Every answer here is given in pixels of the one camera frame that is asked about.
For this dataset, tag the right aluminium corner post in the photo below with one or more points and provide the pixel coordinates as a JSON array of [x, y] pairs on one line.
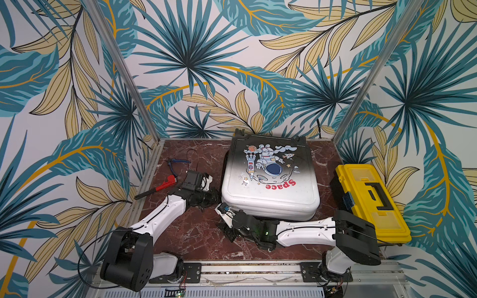
[[401, 27]]

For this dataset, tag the red handled wrench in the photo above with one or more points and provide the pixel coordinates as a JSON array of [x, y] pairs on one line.
[[171, 181]]

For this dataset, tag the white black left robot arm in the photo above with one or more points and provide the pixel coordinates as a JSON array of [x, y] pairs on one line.
[[129, 261]]

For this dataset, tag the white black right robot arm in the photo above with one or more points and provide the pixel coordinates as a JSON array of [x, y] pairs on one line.
[[352, 240]]

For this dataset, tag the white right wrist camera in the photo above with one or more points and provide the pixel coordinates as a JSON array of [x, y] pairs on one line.
[[223, 210]]

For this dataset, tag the yellow black plastic toolbox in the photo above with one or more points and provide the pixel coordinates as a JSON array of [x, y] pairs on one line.
[[359, 189]]

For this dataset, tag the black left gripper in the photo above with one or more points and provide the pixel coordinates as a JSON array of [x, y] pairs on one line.
[[214, 192]]

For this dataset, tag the white space-print kids suitcase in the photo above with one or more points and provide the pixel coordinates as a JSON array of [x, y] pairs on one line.
[[270, 177]]

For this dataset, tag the aluminium corner post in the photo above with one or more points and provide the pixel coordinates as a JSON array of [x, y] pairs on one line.
[[401, 27], [100, 22]]

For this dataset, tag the left aluminium corner post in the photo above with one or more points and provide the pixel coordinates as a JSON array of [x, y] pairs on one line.
[[100, 22]]

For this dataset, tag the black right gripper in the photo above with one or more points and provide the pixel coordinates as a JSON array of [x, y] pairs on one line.
[[234, 221]]

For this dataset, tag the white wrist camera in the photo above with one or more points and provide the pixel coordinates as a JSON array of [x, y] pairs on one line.
[[196, 181], [223, 210]]

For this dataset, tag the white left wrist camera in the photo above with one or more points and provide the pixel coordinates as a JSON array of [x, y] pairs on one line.
[[196, 181]]

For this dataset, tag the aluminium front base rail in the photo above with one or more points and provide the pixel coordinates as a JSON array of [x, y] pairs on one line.
[[270, 279]]

